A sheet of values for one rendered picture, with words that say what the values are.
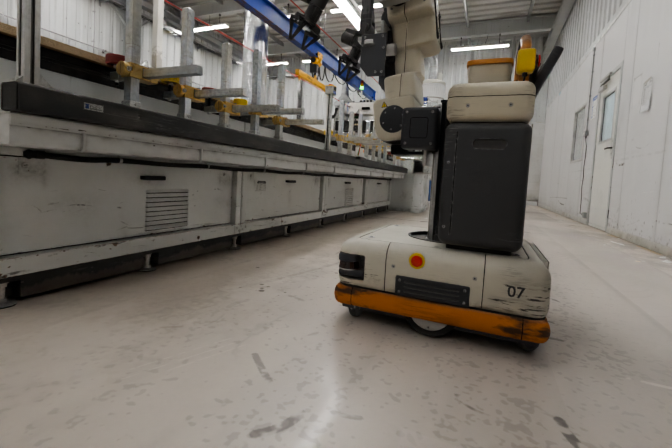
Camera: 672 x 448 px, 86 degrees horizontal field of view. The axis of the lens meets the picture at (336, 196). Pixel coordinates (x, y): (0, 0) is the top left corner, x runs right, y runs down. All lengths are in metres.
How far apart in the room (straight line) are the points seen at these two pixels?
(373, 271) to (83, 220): 1.15
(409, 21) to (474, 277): 0.96
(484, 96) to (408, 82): 0.33
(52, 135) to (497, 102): 1.35
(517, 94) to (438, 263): 0.56
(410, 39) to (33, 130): 1.27
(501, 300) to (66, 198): 1.55
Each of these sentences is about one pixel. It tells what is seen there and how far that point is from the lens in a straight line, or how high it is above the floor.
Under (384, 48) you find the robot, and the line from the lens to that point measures 1.47.
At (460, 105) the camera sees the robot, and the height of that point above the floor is 0.74.
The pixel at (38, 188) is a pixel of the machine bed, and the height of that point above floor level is 0.39.
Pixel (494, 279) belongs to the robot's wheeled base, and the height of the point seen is 0.22.
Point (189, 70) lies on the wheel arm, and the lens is 1.39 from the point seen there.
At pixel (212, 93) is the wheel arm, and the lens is 1.65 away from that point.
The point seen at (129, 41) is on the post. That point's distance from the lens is 1.57.
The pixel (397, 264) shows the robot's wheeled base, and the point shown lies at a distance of 1.21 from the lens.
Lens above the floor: 0.49
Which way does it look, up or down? 3 degrees down
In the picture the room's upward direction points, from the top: 3 degrees clockwise
